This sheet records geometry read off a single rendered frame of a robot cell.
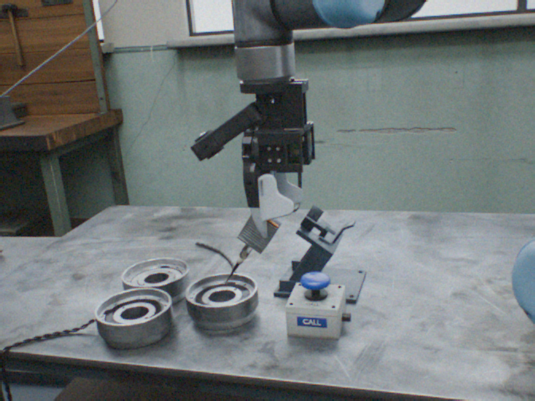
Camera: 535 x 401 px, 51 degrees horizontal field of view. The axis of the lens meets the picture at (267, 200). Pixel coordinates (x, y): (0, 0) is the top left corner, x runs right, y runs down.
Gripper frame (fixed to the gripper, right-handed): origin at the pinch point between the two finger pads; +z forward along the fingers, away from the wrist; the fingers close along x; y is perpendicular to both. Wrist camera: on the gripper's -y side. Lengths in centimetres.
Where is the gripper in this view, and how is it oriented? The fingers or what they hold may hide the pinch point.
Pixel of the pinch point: (263, 223)
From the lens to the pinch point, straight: 79.2
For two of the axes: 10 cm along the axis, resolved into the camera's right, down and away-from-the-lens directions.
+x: 3.1, -3.2, 9.0
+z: 0.7, 9.5, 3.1
